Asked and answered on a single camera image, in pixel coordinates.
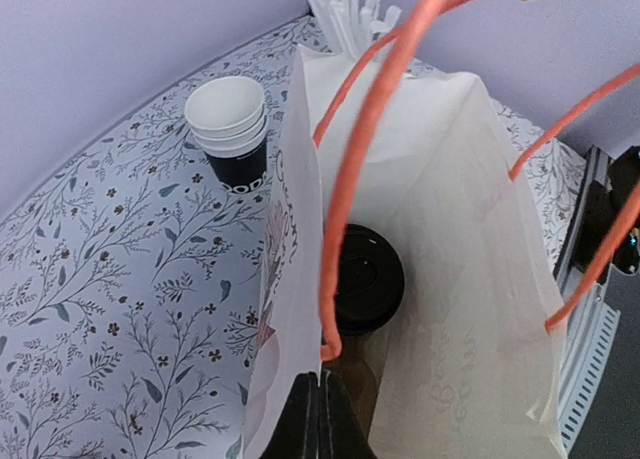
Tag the aluminium front rail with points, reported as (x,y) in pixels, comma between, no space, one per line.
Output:
(592,326)

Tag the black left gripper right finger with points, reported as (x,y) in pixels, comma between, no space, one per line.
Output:
(340,435)

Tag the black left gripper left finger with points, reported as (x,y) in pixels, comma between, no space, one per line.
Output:
(296,432)

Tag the paper takeout bag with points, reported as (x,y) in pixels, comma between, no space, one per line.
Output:
(475,349)

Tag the stack of black paper cups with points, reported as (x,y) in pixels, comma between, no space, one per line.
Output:
(228,121)

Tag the brown cardboard cup carrier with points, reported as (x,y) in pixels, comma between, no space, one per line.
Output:
(362,364)

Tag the white cup with straws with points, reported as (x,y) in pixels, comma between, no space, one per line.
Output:
(350,27)

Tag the floral tablecloth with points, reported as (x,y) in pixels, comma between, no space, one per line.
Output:
(131,284)

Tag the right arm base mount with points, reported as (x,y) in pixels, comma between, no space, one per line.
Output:
(603,204)

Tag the single black cup lid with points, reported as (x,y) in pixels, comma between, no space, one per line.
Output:
(371,282)

